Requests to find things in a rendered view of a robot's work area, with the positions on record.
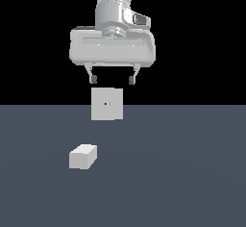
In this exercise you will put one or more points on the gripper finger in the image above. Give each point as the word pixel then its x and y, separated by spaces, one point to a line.
pixel 134 74
pixel 92 73

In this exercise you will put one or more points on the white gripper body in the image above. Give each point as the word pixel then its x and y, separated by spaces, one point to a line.
pixel 112 48

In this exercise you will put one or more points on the white charger block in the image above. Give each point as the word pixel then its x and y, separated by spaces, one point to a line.
pixel 82 157

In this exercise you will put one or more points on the cream square cube with dot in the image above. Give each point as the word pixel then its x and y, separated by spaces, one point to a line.
pixel 107 104

